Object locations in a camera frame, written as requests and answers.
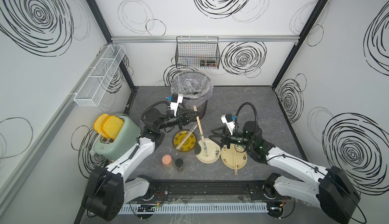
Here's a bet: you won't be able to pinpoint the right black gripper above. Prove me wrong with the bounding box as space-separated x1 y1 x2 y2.
209 126 254 150

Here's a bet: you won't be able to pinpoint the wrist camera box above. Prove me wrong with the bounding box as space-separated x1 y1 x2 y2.
221 114 236 135
167 93 183 117

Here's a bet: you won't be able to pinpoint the right yellow toast slice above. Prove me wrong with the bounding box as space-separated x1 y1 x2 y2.
101 116 124 140

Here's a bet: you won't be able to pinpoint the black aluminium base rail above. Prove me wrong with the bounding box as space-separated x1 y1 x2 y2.
135 179 291 202

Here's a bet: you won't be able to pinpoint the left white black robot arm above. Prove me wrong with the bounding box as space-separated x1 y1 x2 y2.
74 98 199 224

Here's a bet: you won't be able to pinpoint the mint green toaster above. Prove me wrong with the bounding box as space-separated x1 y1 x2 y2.
92 114 141 161

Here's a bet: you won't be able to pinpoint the bamboo chopsticks pair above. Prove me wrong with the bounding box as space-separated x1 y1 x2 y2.
233 146 238 175

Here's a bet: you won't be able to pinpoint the items in wire basket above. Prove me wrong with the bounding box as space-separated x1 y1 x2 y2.
200 60 218 68

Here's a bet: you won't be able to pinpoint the black lid spice bottle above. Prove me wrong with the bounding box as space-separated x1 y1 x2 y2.
175 158 184 172

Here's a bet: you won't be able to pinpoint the yellow patterned plate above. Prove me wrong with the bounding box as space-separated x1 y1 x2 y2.
173 130 197 152

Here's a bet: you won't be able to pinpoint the black wire wall basket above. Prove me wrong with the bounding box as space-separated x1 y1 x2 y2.
174 36 221 70

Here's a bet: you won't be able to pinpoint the white slotted cable duct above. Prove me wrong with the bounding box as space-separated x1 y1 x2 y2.
119 203 268 215

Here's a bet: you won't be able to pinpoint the black mesh trash bin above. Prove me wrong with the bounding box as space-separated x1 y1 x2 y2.
185 99 208 120

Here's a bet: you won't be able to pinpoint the chopsticks green tip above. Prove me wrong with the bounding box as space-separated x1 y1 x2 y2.
196 116 208 157

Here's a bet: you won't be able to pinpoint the yellow toast slice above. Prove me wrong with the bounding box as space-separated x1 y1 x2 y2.
93 114 109 135
101 116 124 140

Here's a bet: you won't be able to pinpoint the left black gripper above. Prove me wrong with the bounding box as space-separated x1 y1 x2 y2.
156 110 198 132

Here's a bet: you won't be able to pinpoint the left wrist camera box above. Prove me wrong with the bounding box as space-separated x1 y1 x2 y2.
167 93 183 117

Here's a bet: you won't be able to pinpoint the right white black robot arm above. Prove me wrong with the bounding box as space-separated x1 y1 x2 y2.
210 102 361 224

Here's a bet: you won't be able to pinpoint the cream plate red black marks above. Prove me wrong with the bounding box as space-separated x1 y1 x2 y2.
220 144 248 170

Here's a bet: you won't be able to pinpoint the pink lid jar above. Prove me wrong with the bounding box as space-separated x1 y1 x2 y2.
162 155 175 172

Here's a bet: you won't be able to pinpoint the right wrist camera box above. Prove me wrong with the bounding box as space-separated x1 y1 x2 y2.
221 114 236 135

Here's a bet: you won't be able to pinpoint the cream plate with flower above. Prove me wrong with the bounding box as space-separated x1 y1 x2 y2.
194 138 221 164

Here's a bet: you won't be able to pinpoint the white wire wall shelf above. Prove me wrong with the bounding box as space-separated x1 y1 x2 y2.
74 44 125 107

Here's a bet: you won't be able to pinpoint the left yellow toast slice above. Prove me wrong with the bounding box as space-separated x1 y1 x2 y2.
93 114 109 135

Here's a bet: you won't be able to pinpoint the clear plastic bin liner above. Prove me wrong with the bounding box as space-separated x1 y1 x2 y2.
170 72 214 109

